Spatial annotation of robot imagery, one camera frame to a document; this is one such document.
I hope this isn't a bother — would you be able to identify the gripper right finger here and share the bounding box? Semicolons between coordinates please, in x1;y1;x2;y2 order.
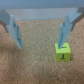
57;7;84;50

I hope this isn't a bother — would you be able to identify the white cabinet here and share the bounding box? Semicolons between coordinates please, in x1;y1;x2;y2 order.
0;0;84;21

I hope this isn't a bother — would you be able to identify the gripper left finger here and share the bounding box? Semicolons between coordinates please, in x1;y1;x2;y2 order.
0;8;25;51

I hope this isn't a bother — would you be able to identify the yellow block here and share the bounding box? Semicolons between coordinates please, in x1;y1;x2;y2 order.
54;42;72;63

